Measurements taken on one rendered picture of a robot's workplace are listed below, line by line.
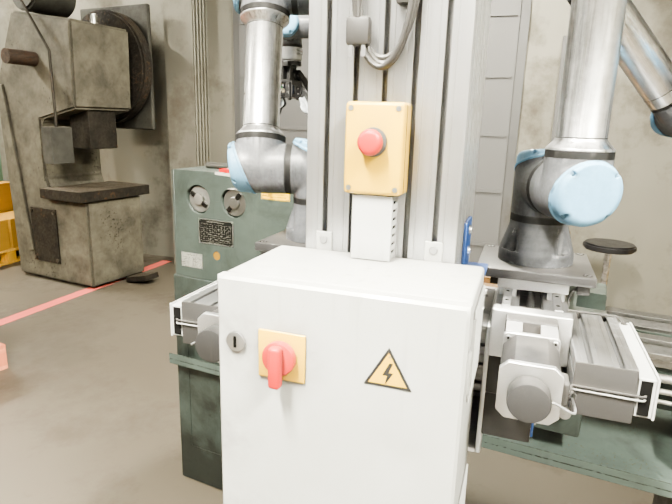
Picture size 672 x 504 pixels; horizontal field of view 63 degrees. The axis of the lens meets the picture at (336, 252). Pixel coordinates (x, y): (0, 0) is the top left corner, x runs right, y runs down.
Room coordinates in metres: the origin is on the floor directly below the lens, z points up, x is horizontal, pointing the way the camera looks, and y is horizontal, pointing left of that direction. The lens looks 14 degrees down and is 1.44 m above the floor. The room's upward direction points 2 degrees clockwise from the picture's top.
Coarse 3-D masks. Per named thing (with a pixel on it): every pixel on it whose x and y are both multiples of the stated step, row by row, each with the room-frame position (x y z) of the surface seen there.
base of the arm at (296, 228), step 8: (296, 200) 1.25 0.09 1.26; (304, 200) 1.23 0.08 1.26; (296, 208) 1.25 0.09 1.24; (304, 208) 1.23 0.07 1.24; (296, 216) 1.24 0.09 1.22; (304, 216) 1.23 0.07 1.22; (288, 224) 1.27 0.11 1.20; (296, 224) 1.23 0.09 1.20; (304, 224) 1.22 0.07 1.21; (288, 232) 1.25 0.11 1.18; (296, 232) 1.23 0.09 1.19; (304, 232) 1.22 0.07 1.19; (296, 240) 1.22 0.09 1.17; (304, 240) 1.21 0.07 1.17
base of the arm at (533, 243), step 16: (512, 224) 1.11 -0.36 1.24; (528, 224) 1.08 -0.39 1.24; (544, 224) 1.07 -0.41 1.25; (560, 224) 1.07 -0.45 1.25; (512, 240) 1.10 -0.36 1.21; (528, 240) 1.07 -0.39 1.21; (544, 240) 1.06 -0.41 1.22; (560, 240) 1.07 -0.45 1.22; (512, 256) 1.08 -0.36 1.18; (528, 256) 1.06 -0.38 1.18; (544, 256) 1.05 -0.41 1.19; (560, 256) 1.05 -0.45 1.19
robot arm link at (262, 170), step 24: (240, 0) 1.35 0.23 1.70; (264, 0) 1.32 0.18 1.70; (288, 0) 1.34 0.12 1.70; (264, 24) 1.32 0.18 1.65; (288, 24) 1.39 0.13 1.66; (264, 48) 1.31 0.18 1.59; (264, 72) 1.30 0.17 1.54; (264, 96) 1.29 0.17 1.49; (264, 120) 1.27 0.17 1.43; (240, 144) 1.26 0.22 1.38; (264, 144) 1.24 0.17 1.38; (240, 168) 1.23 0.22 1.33; (264, 168) 1.23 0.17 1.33; (264, 192) 1.27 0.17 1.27
